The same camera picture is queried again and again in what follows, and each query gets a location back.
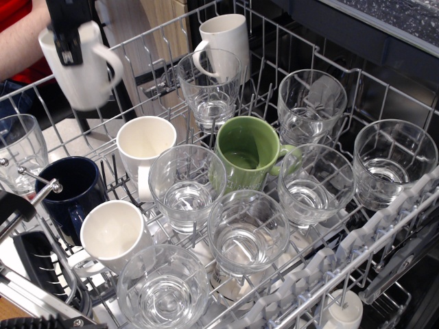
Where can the glass tumbler centre right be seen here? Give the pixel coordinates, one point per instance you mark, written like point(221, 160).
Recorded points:
point(315, 182)

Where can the person forearm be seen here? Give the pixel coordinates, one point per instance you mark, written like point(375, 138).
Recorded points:
point(19, 42)

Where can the glass tumbler back centre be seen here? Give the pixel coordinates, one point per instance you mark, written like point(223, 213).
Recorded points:
point(210, 81)

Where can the green mug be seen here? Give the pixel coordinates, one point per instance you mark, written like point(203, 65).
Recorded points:
point(249, 148)

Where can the black clamp with metal screw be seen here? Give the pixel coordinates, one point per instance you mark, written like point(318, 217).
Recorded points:
point(20, 207)

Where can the grey wire dishwasher rack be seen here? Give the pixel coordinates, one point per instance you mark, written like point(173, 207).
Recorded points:
point(389, 68)

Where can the tall white mug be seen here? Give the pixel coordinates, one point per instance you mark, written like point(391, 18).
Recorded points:
point(86, 86)

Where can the black ribbed plastic block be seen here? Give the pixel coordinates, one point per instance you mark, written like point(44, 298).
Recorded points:
point(40, 263)

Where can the white mug centre left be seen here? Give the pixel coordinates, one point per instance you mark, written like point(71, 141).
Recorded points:
point(140, 142)

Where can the glass tumbler far left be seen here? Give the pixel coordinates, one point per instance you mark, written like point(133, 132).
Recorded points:
point(23, 153)

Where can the glass tumbler far right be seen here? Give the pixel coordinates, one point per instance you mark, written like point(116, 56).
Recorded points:
point(390, 156)

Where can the glass tumbler front left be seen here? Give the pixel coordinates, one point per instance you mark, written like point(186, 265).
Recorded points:
point(163, 286)

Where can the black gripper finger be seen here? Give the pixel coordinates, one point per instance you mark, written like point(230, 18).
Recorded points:
point(66, 18)

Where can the glass tumbler front centre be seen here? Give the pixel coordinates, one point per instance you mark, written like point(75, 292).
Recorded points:
point(247, 231)

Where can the white mug front left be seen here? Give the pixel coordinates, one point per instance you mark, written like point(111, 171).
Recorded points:
point(111, 235)

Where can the grey plastic rack side rail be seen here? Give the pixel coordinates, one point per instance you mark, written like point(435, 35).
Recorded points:
point(383, 233)

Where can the glass tumbler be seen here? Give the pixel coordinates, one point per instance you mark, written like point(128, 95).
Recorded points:
point(390, 156)
point(315, 182)
point(247, 231)
point(163, 286)
point(23, 153)
point(210, 81)
point(310, 103)
point(185, 181)

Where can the dark blue mug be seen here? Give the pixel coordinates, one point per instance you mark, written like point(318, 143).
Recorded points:
point(82, 190)

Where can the white mug at back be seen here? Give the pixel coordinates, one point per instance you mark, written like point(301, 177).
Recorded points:
point(228, 32)

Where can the white cup below rack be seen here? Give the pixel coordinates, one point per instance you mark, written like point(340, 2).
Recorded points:
point(345, 311)

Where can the glass tumbler back right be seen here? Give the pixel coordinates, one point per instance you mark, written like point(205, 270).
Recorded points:
point(310, 103)

